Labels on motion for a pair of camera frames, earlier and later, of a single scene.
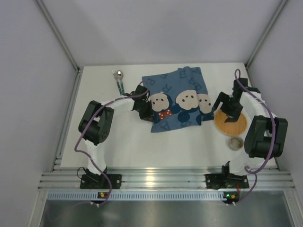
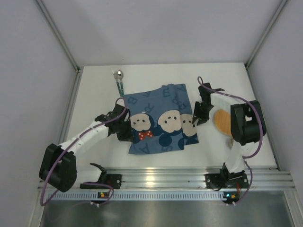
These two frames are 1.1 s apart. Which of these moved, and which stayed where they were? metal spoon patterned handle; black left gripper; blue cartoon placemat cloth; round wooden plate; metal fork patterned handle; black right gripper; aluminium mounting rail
Moved: black right gripper; black left gripper; blue cartoon placemat cloth
Stayed: metal fork patterned handle; metal spoon patterned handle; round wooden plate; aluminium mounting rail
